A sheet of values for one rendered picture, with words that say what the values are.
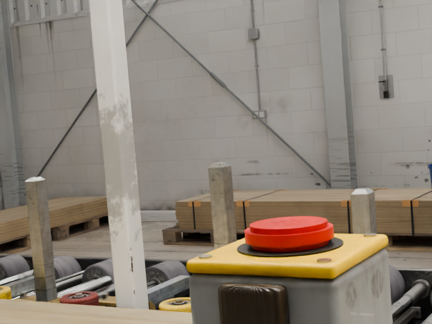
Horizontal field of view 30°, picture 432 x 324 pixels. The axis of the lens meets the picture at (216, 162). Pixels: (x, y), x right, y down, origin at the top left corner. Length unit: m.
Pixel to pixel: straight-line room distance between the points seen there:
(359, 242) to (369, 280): 0.02
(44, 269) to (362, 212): 0.80
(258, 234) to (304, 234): 0.02
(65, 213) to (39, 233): 6.65
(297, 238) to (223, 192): 1.28
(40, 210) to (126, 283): 0.38
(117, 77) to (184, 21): 7.22
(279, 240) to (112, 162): 1.27
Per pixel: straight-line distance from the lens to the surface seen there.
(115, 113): 1.59
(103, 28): 1.61
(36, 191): 1.92
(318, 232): 0.35
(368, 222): 1.51
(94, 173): 9.60
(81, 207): 8.79
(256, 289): 0.33
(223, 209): 1.63
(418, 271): 2.06
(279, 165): 8.31
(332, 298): 0.33
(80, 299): 1.70
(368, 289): 0.36
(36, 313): 1.66
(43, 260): 1.94
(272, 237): 0.35
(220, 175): 1.62
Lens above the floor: 1.29
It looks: 4 degrees down
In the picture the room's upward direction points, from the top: 5 degrees counter-clockwise
